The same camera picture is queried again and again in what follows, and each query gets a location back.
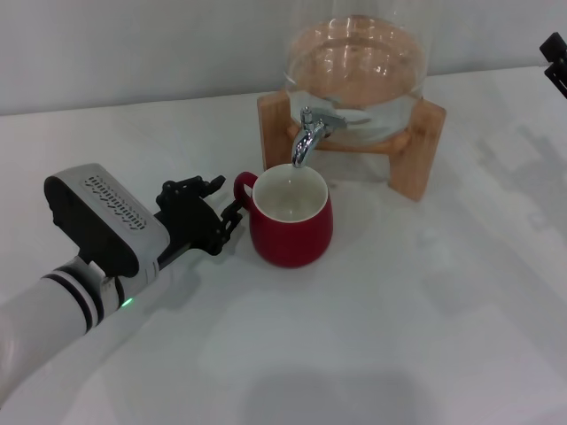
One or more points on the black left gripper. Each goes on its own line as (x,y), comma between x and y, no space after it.
(188,221)

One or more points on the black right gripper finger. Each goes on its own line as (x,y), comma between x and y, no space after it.
(560,79)
(557,48)

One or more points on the red ceramic cup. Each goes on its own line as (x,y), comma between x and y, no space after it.
(290,241)

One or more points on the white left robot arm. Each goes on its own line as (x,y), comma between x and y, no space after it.
(57,305)

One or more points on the chrome faucet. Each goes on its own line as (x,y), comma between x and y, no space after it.
(303,146)

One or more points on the wooden dispenser stand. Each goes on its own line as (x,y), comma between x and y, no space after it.
(277,141)

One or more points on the glass water dispenser jar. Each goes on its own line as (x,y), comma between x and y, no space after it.
(354,57)

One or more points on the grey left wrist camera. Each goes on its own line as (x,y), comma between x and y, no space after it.
(106,221)

